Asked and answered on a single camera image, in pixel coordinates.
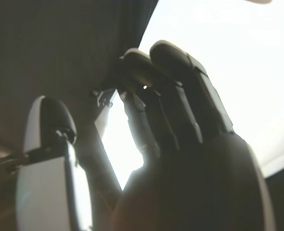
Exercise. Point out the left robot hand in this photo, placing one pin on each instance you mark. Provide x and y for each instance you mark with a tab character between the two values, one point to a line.
194	183

